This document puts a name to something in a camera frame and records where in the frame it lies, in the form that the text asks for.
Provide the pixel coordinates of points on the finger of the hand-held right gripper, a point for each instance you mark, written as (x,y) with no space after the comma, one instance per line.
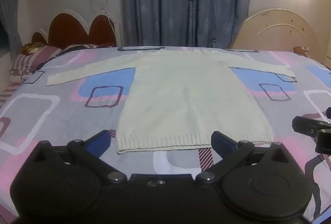
(306,127)

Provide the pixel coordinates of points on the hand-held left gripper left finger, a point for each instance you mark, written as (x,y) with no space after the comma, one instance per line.
(99,140)

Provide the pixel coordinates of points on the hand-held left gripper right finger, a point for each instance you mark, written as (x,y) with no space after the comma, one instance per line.
(221,142)

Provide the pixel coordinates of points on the white knit sweater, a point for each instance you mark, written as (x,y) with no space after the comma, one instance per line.
(181,97)

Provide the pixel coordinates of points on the patterned pink blue bedsheet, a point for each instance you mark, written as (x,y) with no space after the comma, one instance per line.
(64,110)

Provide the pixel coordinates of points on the orange patterned cloth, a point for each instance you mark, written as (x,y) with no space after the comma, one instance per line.
(301,50)

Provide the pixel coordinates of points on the dark patterned pillow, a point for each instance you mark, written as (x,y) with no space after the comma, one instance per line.
(82,46)

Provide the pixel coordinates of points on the cream round headboard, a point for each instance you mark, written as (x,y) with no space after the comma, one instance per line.
(279,32)

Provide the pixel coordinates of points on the striped pillow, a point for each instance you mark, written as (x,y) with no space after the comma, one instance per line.
(32,61)

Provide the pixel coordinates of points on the red yellow patterned cloth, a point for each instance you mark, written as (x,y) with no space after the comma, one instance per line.
(33,47)

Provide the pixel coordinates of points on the red heart-shaped headboard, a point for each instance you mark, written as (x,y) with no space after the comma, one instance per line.
(67,30)

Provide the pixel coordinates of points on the dark window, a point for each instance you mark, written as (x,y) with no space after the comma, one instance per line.
(3,38)

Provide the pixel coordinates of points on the wide blue grey curtain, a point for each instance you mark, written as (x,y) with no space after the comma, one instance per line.
(168,7)

